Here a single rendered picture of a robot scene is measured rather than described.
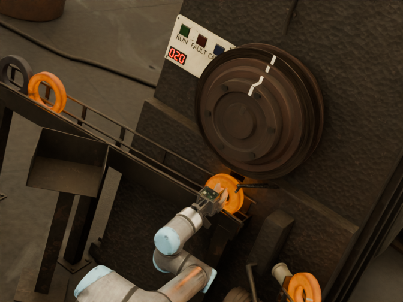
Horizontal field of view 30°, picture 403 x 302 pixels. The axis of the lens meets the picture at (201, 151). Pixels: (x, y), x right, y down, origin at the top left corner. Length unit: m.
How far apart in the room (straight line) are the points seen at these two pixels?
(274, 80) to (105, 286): 0.88
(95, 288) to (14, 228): 1.46
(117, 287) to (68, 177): 0.87
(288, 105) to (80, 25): 3.23
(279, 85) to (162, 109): 0.62
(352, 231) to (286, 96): 0.55
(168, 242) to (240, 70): 0.63
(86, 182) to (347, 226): 0.98
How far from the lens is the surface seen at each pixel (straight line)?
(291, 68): 2.47
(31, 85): 3.24
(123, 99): 4.72
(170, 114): 2.92
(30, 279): 3.30
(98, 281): 2.12
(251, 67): 2.52
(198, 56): 2.81
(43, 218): 3.62
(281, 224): 2.68
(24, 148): 4.05
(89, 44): 5.27
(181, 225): 2.58
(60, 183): 2.86
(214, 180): 2.79
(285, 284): 2.63
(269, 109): 2.45
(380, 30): 2.49
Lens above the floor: 2.29
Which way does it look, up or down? 31 degrees down
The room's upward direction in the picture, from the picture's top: 20 degrees clockwise
